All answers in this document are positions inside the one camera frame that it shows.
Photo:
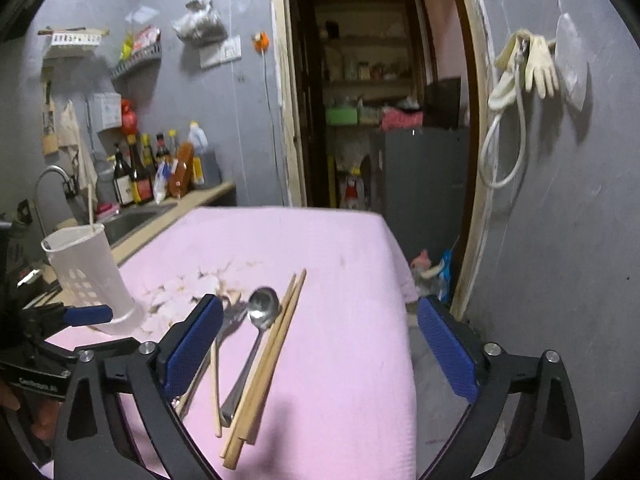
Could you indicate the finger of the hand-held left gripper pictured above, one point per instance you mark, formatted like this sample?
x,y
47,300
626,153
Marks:
x,y
55,354
87,315

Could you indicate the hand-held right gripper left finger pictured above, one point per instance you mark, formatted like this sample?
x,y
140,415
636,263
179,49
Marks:
x,y
192,347

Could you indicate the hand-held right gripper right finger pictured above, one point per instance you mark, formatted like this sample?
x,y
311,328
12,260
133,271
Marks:
x,y
445,352

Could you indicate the white plastic utensil holder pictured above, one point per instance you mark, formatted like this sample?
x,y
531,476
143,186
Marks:
x,y
85,270

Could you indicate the metal fork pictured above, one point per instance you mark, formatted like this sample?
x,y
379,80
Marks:
x,y
231,322

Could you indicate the wooden chopstick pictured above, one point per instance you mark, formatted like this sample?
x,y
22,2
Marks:
x,y
215,390
260,367
91,207

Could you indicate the pair of wooden chopsticks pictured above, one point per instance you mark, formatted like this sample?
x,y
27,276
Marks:
x,y
272,360

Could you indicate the metal spoon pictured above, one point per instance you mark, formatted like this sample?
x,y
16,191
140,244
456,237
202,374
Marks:
x,y
263,307

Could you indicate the person's left hand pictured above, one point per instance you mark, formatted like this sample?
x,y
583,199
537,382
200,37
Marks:
x,y
45,417

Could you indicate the metal sink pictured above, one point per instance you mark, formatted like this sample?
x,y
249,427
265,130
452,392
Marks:
x,y
130,222

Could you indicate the pink tablecloth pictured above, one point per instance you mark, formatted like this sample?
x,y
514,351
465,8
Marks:
x,y
330,310

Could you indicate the dark soy sauce bottle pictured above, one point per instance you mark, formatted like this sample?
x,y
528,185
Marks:
x,y
123,182

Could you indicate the dark bottle with red label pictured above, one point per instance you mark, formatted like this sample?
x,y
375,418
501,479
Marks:
x,y
142,180

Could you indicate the metal faucet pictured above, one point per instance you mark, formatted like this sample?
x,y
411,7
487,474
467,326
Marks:
x,y
50,172

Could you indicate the white and blue bag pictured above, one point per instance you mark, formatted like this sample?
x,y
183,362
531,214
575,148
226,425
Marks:
x,y
162,182

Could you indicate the grey refrigerator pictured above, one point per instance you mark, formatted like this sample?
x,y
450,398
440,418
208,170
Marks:
x,y
425,185

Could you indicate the orange sauce bottle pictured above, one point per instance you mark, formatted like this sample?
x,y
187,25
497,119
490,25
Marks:
x,y
181,170

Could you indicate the beige hanging towel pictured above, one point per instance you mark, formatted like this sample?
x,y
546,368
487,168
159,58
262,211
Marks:
x,y
75,140

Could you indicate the small yellow cap bottle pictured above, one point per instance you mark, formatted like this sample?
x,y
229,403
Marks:
x,y
146,147

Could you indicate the small dark sauce bottle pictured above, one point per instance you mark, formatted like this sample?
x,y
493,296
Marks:
x,y
160,150

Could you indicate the red plastic bag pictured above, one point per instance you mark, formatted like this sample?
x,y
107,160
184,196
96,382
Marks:
x,y
129,117

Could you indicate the clear oil bottle yellow cap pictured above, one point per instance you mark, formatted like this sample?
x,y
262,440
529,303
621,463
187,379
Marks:
x,y
198,142

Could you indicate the red cloth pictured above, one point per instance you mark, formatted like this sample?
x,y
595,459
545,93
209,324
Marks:
x,y
402,120

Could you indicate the black appliance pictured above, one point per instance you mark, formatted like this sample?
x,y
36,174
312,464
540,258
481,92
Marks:
x,y
442,102

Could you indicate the green box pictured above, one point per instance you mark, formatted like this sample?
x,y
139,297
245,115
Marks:
x,y
341,116

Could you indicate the cream rubber gloves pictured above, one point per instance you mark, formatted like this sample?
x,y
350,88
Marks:
x,y
540,65

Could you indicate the wooden shelving unit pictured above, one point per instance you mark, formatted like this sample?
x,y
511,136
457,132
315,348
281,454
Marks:
x,y
365,55

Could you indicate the hanging clear plastic bag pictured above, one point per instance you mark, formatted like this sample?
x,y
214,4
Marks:
x,y
200,12

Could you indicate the white wall box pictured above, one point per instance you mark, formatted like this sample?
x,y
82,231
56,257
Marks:
x,y
106,110

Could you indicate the wooden door frame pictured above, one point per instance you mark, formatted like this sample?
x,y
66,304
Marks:
x,y
287,110

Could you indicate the metal wall rack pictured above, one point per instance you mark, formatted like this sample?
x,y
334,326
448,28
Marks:
x,y
137,60

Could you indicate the white plastic wall rack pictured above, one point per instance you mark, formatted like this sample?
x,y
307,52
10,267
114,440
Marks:
x,y
80,37

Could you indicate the white wall socket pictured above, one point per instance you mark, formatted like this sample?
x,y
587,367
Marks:
x,y
222,52

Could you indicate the orange wall plug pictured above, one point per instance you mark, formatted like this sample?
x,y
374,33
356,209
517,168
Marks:
x,y
261,42

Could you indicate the clear plastic wall cover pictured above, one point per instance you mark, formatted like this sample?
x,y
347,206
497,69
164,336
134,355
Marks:
x,y
572,60

